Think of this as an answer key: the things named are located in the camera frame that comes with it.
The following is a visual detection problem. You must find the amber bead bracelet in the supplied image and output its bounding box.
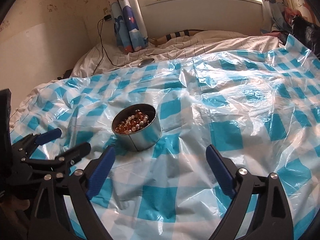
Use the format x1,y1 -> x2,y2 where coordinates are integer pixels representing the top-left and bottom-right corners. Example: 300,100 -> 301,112
114,112 -> 149,134

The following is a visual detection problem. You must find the white bead bracelet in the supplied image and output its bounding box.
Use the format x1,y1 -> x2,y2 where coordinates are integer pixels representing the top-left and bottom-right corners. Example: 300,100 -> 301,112
125,109 -> 151,134

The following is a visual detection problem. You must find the round silver metal tin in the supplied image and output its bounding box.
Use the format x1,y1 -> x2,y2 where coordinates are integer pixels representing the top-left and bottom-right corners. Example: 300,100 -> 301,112
111,103 -> 162,152

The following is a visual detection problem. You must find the blue white checkered plastic sheet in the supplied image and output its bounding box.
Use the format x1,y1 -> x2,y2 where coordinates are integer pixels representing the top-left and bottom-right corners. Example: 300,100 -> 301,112
11,36 -> 319,239

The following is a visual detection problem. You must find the white grid bed sheet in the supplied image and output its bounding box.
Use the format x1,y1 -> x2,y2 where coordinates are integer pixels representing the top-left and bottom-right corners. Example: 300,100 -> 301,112
10,29 -> 283,120

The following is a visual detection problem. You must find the silver tin lid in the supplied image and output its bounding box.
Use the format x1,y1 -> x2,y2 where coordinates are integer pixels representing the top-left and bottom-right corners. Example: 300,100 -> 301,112
138,58 -> 155,68

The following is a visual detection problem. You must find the blue cartoon curtain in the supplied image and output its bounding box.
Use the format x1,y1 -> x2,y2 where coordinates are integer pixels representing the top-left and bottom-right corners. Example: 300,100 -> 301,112
108,0 -> 148,54

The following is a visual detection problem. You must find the striped pillow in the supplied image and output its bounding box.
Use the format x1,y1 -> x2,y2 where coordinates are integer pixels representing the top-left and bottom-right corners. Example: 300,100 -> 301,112
148,29 -> 204,47

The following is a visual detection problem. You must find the black clothes pile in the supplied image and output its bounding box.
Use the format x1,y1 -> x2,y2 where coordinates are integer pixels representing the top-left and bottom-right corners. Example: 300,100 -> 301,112
292,15 -> 320,59

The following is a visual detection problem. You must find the right side cartoon curtain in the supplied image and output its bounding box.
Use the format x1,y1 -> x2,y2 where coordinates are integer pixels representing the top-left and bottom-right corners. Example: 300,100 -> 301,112
260,0 -> 292,34

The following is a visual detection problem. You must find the tree decorated wardrobe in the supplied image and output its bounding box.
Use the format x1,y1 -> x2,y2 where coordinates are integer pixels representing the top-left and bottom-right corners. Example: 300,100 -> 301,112
287,0 -> 317,23

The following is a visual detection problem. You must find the white wall panel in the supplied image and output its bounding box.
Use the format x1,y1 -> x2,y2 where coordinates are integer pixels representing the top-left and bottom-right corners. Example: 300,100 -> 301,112
0,21 -> 93,113

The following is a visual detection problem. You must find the black charging cable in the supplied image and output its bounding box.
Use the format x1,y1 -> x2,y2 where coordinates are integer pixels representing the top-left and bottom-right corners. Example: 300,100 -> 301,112
96,15 -> 131,75

